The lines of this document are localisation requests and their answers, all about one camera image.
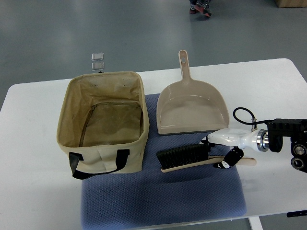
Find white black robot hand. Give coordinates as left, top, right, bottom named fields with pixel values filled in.
left=201, top=128, right=265, bottom=169

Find pink hand broom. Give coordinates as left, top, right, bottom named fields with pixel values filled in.
left=156, top=143, right=257, bottom=173

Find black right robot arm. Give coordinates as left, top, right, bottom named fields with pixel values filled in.
left=233, top=107, right=307, bottom=173

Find beige fabric storage bag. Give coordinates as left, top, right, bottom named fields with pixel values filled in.
left=57, top=71, right=150, bottom=180

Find pink plastic dustpan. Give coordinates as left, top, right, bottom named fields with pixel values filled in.
left=156, top=50, right=229, bottom=135

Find white table leg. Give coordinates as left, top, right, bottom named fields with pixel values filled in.
left=248, top=217, right=263, bottom=230

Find black table control panel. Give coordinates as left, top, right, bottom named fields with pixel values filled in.
left=286, top=210, right=307, bottom=218

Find wooden box corner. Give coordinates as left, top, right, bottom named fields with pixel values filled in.
left=274, top=0, right=307, bottom=8

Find blue textured mat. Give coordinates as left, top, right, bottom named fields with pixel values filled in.
left=81, top=94, right=247, bottom=230

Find person's red shoes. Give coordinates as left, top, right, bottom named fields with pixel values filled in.
left=189, top=0, right=211, bottom=17

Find lower silver floor plate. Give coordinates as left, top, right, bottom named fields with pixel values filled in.
left=92, top=61, right=105, bottom=71

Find silver floor plate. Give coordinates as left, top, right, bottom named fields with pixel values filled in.
left=91, top=52, right=104, bottom=61
left=92, top=61, right=105, bottom=71

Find upper silver floor plate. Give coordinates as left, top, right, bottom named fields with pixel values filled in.
left=91, top=52, right=104, bottom=61

